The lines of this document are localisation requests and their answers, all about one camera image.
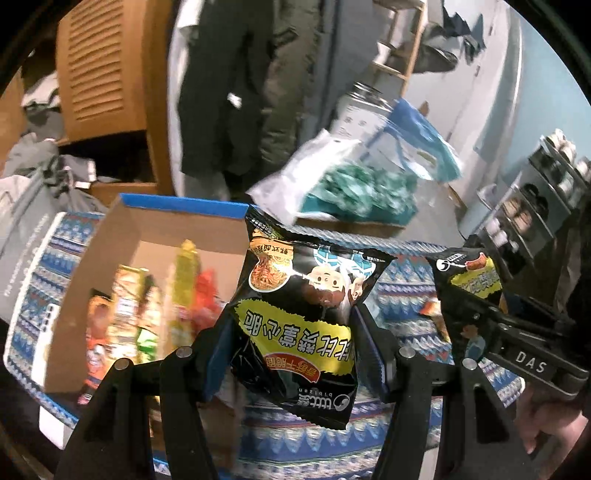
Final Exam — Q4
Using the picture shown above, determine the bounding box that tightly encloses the orange cartoon snack packet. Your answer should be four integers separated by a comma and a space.
78, 288, 122, 408

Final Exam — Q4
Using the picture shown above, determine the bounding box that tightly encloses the long yellow snack packet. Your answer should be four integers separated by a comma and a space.
166, 239, 205, 352

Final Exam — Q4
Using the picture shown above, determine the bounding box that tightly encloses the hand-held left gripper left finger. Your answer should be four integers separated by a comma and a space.
55, 314, 237, 480

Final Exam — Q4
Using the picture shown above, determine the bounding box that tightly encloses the blue white plastic package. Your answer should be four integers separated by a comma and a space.
369, 99, 465, 184

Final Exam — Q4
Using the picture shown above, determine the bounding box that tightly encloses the green snack packet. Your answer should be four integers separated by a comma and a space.
136, 323, 163, 366

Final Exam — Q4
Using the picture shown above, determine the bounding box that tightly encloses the clear plastic bag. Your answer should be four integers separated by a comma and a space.
247, 129, 366, 227

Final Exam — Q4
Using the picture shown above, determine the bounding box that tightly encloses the grey shoe rack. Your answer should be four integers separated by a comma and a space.
462, 133, 591, 278

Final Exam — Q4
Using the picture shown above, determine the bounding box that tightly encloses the teal cardboard box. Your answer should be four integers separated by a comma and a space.
295, 193, 416, 232

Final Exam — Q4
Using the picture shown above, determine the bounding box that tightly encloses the brown clear-window snack packet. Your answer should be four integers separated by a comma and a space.
108, 264, 163, 365

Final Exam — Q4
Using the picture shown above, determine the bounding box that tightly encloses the grey hanging garment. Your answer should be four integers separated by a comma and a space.
318, 0, 399, 134

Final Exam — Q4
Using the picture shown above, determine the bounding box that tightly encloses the person's right hand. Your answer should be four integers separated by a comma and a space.
512, 385, 591, 463

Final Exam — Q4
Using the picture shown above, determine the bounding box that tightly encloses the wooden louvred cabinet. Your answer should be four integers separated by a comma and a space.
55, 0, 177, 195

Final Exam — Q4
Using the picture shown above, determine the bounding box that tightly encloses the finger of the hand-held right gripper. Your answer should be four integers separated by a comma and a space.
436, 281, 508, 339

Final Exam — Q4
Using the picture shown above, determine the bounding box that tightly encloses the wooden ladder shelf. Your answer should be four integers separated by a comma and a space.
369, 0, 428, 93

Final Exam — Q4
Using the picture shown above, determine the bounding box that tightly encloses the olive hanging coat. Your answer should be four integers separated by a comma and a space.
259, 0, 339, 168

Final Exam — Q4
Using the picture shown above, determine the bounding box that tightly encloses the blue patterned tablecloth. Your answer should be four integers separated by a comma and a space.
2, 212, 525, 480

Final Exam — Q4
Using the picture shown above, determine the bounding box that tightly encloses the black yellow-label snack packet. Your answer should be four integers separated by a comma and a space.
228, 205, 398, 431
425, 248, 506, 366

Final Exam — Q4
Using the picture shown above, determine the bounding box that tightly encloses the small orange snack packet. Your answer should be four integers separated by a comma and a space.
418, 295, 445, 320

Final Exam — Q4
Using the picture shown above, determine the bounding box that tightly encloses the pile of teal packets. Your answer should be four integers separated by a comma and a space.
300, 164, 419, 227

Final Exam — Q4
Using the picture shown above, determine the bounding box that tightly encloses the blue-rimmed cardboard box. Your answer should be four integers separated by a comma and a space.
39, 193, 259, 467

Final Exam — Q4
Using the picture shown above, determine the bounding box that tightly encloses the pile of grey clothes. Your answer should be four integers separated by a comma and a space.
0, 171, 108, 325

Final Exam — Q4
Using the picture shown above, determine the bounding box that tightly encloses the dark hanging coat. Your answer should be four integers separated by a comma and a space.
178, 0, 274, 182

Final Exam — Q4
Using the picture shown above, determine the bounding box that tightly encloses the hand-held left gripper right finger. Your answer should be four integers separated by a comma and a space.
350, 305, 542, 480

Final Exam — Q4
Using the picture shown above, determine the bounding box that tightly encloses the dark clothes heap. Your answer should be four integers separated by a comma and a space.
416, 0, 486, 75

